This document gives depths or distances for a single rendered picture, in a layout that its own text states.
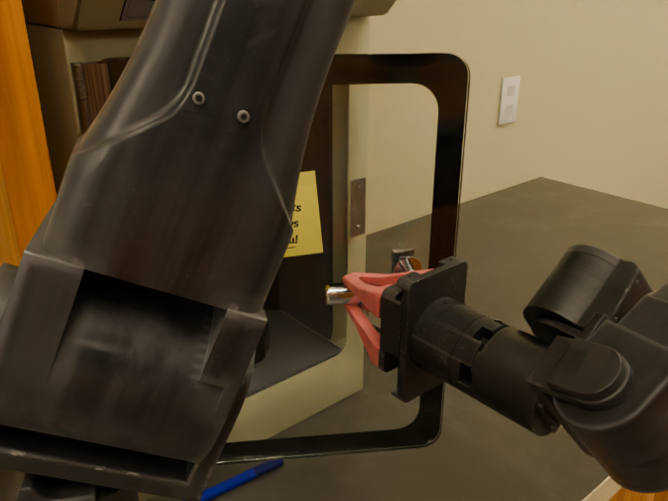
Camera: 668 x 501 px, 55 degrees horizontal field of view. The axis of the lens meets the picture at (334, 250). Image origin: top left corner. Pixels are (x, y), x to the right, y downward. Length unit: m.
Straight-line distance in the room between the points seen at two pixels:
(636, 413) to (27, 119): 0.39
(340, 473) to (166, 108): 0.62
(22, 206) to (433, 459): 0.52
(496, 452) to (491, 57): 1.05
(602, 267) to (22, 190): 0.38
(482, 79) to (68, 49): 1.19
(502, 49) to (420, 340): 1.25
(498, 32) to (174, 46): 1.48
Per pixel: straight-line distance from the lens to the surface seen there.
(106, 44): 0.56
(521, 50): 1.72
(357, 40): 0.70
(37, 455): 0.22
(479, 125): 1.63
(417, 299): 0.46
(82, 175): 0.17
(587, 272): 0.46
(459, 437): 0.81
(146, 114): 0.17
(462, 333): 0.45
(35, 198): 0.46
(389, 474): 0.75
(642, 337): 0.39
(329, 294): 0.53
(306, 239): 0.56
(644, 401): 0.37
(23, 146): 0.45
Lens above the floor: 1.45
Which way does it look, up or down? 23 degrees down
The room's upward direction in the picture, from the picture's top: straight up
